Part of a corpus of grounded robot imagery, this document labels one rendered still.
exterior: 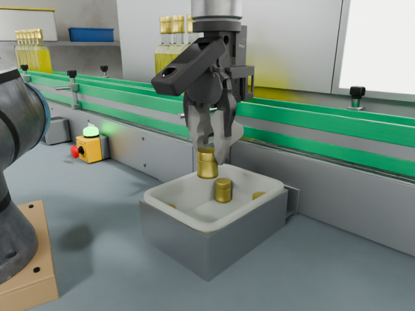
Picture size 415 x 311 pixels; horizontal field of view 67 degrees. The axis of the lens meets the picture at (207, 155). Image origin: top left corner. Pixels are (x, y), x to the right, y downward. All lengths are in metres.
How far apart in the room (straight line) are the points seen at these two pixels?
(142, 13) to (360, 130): 0.95
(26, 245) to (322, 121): 0.53
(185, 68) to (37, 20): 2.62
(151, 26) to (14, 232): 0.94
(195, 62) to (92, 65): 3.20
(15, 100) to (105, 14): 3.12
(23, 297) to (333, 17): 0.76
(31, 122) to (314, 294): 0.50
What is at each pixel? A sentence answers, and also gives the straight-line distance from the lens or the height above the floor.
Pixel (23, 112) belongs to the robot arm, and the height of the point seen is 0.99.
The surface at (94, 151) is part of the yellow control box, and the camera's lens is 1.00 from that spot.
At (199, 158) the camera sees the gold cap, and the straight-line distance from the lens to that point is 0.50.
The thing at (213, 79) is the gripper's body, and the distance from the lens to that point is 0.46.
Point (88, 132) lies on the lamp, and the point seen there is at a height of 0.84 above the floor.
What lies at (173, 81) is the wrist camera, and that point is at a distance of 0.41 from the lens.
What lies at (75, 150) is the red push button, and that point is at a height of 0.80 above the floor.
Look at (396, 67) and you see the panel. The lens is 0.76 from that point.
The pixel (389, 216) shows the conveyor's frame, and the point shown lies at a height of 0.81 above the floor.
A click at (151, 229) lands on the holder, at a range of 0.58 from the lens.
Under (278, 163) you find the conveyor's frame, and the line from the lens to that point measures 0.68.
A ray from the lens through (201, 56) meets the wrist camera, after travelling 0.44.
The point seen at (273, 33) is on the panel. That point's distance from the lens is 0.87.
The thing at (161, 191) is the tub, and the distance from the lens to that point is 0.59.
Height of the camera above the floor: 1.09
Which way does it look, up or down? 19 degrees down
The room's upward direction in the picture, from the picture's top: straight up
